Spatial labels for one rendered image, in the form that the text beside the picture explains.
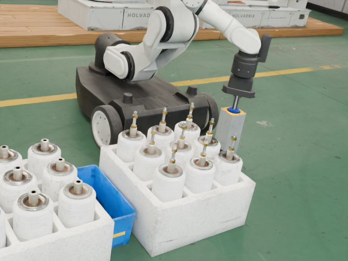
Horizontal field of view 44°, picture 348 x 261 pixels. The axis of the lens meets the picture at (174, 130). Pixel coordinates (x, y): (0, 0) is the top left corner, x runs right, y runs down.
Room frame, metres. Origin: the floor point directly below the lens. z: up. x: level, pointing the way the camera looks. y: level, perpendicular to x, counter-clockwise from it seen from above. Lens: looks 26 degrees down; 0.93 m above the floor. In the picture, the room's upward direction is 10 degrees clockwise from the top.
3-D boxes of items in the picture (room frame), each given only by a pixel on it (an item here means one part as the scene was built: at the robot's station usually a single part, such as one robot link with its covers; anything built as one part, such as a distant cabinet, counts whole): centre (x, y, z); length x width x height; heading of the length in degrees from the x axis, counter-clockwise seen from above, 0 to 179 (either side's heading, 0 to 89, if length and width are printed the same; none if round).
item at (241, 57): (1.53, -0.22, 0.56); 0.11 x 0.11 x 0.11; 88
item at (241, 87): (1.52, -0.21, 0.45); 0.13 x 0.10 x 0.12; 82
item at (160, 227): (1.28, -0.03, 0.09); 0.39 x 0.39 x 0.18; 38
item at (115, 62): (1.99, 0.26, 0.28); 0.21 x 0.20 x 0.13; 41
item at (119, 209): (1.14, 0.20, 0.06); 0.30 x 0.11 x 0.12; 39
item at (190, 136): (1.45, -0.05, 0.16); 0.10 x 0.10 x 0.18
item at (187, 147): (1.28, -0.03, 0.25); 0.08 x 0.08 x 0.01
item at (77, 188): (0.93, 0.22, 0.26); 0.02 x 0.02 x 0.03
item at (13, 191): (0.95, 0.39, 0.16); 0.10 x 0.10 x 0.18
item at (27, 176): (0.95, 0.39, 0.25); 0.08 x 0.08 x 0.01
